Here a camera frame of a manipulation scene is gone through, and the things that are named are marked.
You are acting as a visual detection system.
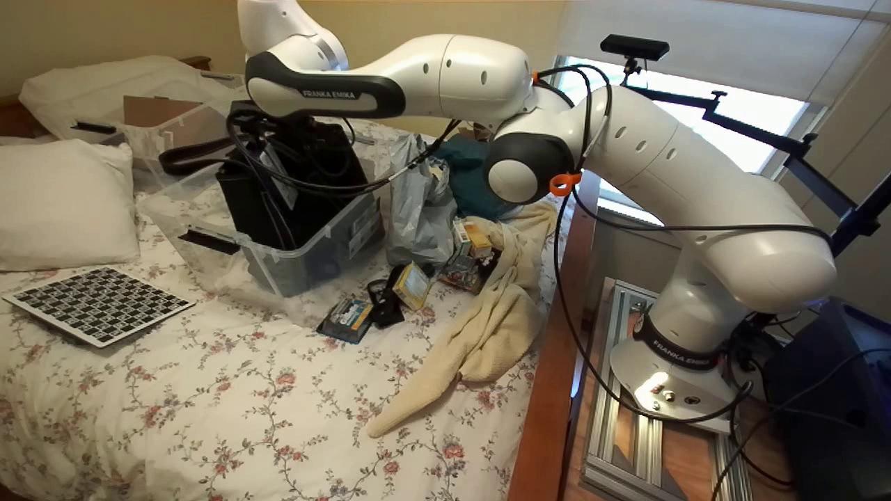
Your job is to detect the yellow square packet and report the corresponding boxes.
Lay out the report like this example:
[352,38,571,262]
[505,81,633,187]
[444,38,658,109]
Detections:
[391,262,438,314]

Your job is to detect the dark red printed packet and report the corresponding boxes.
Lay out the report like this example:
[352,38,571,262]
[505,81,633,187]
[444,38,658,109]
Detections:
[434,244,505,297]

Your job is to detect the brown cardboard box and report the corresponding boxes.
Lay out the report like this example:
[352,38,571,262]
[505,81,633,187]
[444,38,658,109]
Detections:
[124,94,231,160]

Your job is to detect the cream towel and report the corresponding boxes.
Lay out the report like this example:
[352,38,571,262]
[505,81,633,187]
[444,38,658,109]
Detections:
[363,197,566,439]

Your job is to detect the teal cloth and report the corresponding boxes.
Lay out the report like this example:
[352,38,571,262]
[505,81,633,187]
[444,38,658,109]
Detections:
[434,133,532,222]

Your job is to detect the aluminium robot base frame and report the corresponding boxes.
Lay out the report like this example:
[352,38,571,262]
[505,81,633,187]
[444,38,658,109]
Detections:
[583,275,754,501]

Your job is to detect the white window blind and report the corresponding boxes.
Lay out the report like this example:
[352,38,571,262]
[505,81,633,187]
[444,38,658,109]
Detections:
[554,0,891,105]

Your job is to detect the black shopping bag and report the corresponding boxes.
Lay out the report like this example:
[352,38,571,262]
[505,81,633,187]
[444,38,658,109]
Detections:
[160,113,377,252]

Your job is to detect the white plastic cover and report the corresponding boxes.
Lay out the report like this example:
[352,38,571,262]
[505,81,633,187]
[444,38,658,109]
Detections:
[16,52,253,145]

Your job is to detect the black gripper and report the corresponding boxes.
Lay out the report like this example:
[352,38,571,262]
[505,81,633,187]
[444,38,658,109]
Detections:
[225,98,287,155]

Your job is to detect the black white calibration checkerboard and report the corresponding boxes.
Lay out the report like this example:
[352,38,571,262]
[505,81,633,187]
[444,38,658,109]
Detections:
[0,263,202,351]

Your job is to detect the black camera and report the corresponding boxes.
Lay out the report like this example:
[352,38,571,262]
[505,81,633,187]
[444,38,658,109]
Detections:
[600,32,671,64]

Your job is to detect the dark blue bag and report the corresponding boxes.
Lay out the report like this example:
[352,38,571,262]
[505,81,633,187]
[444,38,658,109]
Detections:
[770,301,891,501]

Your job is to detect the grey plastic bag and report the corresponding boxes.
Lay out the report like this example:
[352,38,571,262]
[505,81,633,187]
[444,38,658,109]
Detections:
[374,135,462,268]

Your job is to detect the small dark gadget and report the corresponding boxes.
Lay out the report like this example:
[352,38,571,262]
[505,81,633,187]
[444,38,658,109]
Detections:
[316,293,380,344]

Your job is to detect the black floor cables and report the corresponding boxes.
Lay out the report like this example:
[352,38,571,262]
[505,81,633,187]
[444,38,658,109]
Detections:
[708,308,810,501]

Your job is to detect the clear plastic storage bin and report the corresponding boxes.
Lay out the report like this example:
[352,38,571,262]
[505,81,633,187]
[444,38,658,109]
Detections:
[138,169,388,301]

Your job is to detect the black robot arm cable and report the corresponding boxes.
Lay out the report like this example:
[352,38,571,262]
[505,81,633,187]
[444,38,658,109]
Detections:
[225,60,832,428]

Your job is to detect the wooden bed footboard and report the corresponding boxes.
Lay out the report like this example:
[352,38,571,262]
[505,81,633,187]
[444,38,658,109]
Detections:
[507,169,608,501]

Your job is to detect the white pillow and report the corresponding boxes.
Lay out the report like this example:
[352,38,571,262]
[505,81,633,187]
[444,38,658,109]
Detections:
[0,135,143,275]

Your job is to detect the clear bin with cardboard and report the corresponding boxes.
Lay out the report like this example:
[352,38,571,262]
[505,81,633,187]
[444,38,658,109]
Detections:
[121,91,263,181]

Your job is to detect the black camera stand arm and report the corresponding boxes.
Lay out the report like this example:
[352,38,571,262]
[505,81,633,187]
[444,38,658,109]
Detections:
[617,55,891,262]

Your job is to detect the small black pouch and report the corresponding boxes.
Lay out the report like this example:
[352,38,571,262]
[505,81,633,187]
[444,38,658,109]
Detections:
[365,275,410,329]

